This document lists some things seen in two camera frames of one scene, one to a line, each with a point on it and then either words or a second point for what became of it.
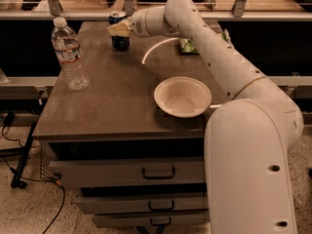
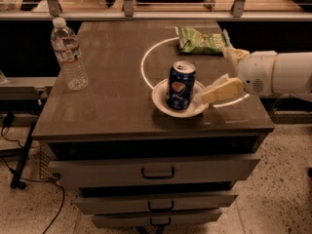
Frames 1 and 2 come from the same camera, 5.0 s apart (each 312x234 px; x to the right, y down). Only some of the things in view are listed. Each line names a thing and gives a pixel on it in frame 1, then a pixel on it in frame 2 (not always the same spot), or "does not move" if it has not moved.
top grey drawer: x=157 y=171 does not move
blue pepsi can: x=119 y=42 → x=180 y=86
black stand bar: x=17 y=181 does not move
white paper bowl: x=182 y=97 does not move
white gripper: x=140 y=23 → x=255 y=71
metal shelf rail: x=202 y=15 does not move
